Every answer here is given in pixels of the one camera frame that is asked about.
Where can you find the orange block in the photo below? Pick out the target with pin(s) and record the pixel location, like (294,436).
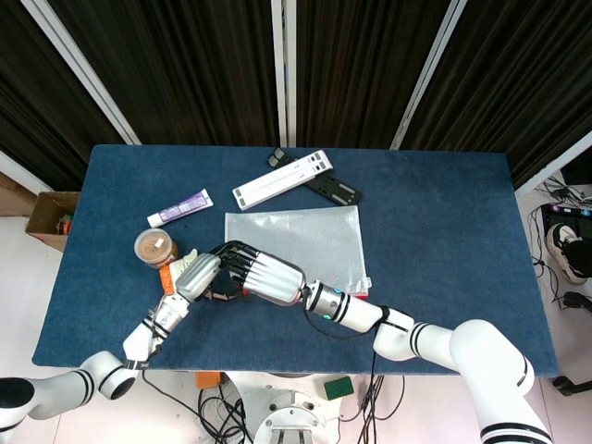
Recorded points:
(207,379)

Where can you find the black folding stand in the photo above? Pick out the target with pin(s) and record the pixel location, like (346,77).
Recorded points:
(337,190)

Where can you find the white black sneaker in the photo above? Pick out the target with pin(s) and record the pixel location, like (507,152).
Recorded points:
(562,240)

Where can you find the black power adapter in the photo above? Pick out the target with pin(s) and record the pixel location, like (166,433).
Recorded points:
(578,300)

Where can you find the clear mesh zipper pouch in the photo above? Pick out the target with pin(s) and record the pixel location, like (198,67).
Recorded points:
(314,231)

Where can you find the blue table cloth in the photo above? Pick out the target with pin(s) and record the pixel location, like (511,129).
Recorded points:
(439,231)

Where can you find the brown cardboard box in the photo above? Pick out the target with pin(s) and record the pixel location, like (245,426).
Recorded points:
(46,217)

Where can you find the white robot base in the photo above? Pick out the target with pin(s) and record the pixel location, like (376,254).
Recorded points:
(287,407)

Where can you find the orange white snack packet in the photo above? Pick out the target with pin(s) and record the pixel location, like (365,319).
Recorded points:
(167,282)

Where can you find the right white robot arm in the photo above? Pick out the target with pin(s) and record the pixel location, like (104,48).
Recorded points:
(485,347)

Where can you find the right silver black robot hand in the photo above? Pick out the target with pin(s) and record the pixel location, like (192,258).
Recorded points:
(273,277)

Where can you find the green block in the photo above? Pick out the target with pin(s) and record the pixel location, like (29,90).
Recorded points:
(337,387)

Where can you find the dark pleated curtain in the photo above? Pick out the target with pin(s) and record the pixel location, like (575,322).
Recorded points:
(194,69)

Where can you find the purple white toothpaste tube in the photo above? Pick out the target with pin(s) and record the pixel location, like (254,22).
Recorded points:
(180,210)

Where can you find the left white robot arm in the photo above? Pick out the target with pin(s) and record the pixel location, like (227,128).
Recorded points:
(106,370)

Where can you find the white frame post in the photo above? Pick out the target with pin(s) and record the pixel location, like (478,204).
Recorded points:
(83,69)
(277,69)
(430,69)

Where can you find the white folding laptop stand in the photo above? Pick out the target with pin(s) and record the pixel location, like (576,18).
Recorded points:
(273,185)

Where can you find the clear jar of rubber bands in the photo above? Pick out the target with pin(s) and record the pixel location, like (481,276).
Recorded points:
(155,245)

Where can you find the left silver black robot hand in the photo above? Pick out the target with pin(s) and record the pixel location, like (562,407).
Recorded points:
(196,277)

